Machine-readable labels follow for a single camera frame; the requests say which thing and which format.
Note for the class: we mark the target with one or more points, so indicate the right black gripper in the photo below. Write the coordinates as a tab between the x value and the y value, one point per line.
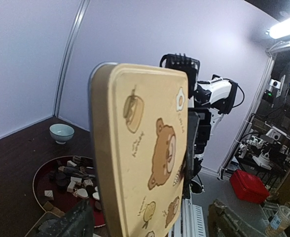
198	125

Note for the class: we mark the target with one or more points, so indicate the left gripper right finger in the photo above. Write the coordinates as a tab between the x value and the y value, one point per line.
223	222

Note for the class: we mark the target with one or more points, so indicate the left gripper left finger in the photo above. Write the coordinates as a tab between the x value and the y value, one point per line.
78	222

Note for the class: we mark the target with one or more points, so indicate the tan tin box base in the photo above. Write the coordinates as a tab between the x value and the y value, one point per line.
44	222

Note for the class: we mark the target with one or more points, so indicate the metal tongs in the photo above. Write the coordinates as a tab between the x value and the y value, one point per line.
80	167

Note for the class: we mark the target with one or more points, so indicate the bear print tin lid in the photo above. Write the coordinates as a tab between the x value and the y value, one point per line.
138	123

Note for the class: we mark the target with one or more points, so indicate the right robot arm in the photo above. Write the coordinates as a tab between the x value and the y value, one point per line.
212	100

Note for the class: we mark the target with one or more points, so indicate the white square chocolate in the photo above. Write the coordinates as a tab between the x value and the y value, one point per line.
49	194

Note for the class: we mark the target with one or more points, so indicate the red plastic box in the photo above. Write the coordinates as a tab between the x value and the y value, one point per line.
248	187

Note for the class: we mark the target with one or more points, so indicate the red round tray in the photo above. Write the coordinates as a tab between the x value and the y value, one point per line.
67	190

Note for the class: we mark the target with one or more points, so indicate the plastic drink cup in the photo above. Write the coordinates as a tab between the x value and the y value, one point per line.
279	222

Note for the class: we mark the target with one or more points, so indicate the pale blue bowl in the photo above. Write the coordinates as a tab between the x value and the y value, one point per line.
61	133

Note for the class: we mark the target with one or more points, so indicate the ceiling tube light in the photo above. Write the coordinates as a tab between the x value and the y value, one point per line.
280	30

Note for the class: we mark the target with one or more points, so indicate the front aluminium rail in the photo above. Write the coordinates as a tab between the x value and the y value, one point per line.
190	222

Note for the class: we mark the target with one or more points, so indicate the right aluminium corner post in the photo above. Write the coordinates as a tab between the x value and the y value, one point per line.
77	22

